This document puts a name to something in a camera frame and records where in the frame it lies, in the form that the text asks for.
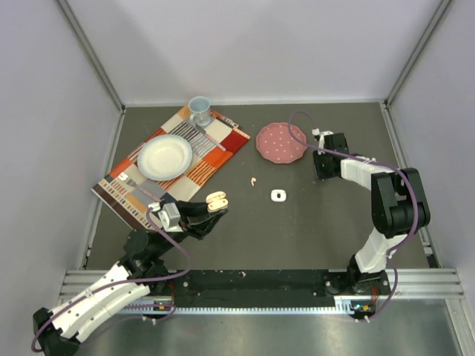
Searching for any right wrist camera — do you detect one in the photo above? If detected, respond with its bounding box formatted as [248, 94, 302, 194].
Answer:
[312, 128, 334, 148]

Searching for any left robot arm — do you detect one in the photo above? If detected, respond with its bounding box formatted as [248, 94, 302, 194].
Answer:
[31, 192, 229, 355]

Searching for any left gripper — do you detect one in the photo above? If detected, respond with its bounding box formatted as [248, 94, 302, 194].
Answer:
[154, 200, 228, 257]

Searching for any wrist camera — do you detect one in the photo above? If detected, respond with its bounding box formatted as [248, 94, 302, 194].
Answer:
[312, 128, 334, 148]
[148, 202, 183, 232]

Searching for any pink dotted plate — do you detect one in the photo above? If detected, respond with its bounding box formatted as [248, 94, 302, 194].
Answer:
[256, 122, 307, 164]

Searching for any white bowl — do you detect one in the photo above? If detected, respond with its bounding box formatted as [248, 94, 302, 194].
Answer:
[137, 134, 193, 181]

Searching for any light blue cup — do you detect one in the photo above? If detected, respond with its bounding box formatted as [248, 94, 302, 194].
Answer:
[189, 96, 212, 127]

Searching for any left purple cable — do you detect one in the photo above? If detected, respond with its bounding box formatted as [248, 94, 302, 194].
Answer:
[30, 207, 194, 352]

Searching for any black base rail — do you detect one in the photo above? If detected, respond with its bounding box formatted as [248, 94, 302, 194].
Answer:
[159, 269, 346, 309]

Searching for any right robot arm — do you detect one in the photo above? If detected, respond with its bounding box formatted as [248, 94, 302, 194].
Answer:
[312, 129, 430, 295]

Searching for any knife with pink handle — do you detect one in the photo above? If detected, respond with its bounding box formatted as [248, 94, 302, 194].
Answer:
[186, 119, 226, 151]

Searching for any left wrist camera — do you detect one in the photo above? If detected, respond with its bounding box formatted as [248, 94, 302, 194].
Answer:
[148, 202, 183, 232]

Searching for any white earbuds charging case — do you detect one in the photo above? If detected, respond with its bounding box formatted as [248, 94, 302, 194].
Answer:
[270, 189, 287, 202]

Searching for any fork with pink handle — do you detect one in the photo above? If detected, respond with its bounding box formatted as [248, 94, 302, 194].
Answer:
[118, 173, 161, 202]

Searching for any beige earbuds charging case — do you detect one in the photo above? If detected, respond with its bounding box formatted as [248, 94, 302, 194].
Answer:
[206, 191, 229, 213]

